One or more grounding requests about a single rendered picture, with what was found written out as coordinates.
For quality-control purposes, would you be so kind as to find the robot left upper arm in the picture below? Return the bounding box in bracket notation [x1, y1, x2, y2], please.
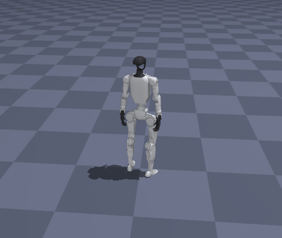
[122, 75, 131, 98]

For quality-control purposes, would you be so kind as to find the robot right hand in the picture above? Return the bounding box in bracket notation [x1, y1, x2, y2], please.
[153, 115, 162, 131]

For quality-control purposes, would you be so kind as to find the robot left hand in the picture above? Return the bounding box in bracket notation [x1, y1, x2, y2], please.
[120, 110, 127, 126]

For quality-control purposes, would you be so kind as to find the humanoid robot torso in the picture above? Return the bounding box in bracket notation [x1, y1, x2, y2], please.
[129, 73, 151, 121]

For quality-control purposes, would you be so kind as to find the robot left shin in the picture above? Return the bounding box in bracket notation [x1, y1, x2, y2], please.
[127, 138, 134, 166]

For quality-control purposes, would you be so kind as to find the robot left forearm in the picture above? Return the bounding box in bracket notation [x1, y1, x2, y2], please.
[120, 96, 127, 113]

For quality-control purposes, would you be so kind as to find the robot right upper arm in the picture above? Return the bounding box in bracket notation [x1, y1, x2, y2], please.
[148, 76, 159, 102]

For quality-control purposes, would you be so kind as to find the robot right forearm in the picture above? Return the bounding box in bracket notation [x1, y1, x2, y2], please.
[154, 95, 162, 118]

